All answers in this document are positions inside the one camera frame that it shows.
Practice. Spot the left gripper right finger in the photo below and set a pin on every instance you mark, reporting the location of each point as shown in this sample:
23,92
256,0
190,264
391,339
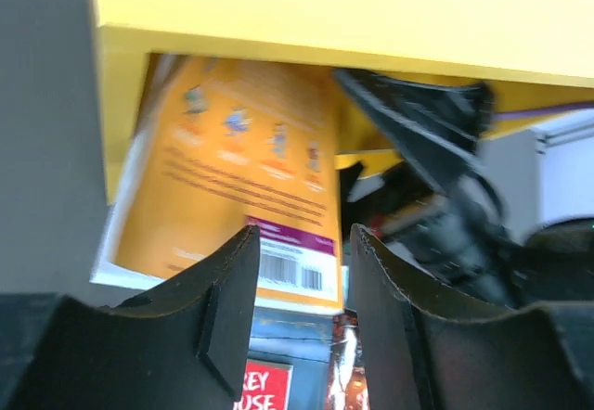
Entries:
428,346

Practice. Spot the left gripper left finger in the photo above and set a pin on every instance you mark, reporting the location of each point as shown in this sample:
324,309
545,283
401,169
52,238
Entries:
180,345

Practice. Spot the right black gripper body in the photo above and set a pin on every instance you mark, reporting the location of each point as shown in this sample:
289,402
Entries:
465,244

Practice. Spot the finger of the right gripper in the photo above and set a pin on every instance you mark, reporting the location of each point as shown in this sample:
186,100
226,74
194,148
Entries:
435,128

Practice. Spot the brown Edward Tulane book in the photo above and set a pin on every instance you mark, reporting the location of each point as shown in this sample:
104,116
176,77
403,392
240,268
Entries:
347,385

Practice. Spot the red treehouse book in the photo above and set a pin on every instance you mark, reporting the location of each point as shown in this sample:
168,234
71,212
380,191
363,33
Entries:
266,386

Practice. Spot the orange Roald Dahl book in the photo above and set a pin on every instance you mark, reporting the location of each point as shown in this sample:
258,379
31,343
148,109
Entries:
221,143

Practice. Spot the dark blue cover book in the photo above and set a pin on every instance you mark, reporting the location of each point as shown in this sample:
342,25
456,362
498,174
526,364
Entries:
300,340

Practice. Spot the yellow wooden shelf box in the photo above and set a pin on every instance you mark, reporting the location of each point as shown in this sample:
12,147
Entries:
538,52

